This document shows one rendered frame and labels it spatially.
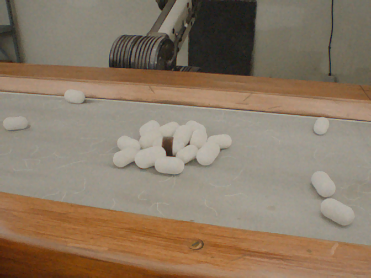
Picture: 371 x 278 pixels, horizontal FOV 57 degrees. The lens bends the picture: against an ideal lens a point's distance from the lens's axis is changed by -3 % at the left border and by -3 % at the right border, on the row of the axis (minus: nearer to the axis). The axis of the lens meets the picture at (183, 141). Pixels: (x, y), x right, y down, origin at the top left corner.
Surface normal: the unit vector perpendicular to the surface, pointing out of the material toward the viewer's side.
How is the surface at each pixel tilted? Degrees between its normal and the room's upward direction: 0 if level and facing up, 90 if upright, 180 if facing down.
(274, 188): 0
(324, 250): 0
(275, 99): 45
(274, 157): 0
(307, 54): 90
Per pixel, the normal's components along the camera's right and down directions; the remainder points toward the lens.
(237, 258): 0.00, -0.89
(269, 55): -0.19, 0.44
